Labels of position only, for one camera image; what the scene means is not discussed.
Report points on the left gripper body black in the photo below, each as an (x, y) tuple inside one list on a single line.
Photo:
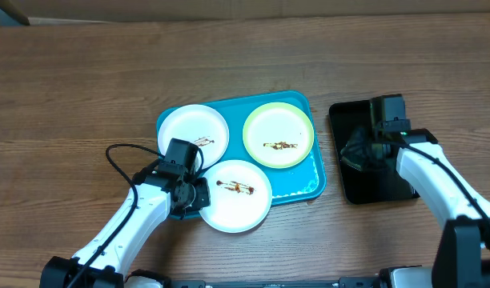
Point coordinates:
[(198, 195)]

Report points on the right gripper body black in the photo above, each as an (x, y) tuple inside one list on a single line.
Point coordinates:
[(363, 145)]

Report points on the white plate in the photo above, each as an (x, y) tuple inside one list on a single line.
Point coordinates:
[(199, 124), (240, 196)]

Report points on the yellow-green plate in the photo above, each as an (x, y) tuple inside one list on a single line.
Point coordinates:
[(278, 135)]

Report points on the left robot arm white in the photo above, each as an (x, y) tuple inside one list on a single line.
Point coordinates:
[(105, 261)]

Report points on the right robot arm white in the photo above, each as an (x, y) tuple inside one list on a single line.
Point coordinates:
[(462, 213)]

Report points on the black rectangular tray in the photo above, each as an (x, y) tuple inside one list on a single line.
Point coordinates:
[(370, 186)]

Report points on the teal plastic tray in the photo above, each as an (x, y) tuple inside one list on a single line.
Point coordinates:
[(303, 181)]

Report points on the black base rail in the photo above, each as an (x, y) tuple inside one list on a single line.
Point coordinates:
[(344, 282)]

